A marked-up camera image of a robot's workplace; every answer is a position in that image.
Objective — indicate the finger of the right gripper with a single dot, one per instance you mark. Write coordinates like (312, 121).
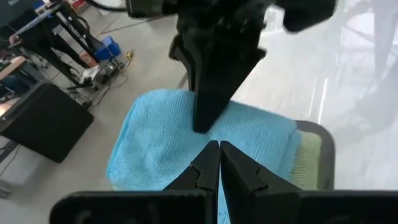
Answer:
(182, 59)
(214, 87)

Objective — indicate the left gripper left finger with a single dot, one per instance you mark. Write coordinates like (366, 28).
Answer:
(202, 174)

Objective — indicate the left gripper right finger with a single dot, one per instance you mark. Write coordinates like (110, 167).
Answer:
(245, 177)

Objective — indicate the blue microfiber towel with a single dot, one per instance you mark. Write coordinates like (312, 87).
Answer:
(155, 140)

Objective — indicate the green microfiber towel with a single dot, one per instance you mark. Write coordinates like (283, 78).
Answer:
(308, 158)

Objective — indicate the blue plastic crate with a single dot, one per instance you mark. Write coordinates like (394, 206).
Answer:
(107, 49)

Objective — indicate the black desk frame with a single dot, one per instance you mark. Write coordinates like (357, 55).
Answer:
(71, 32)

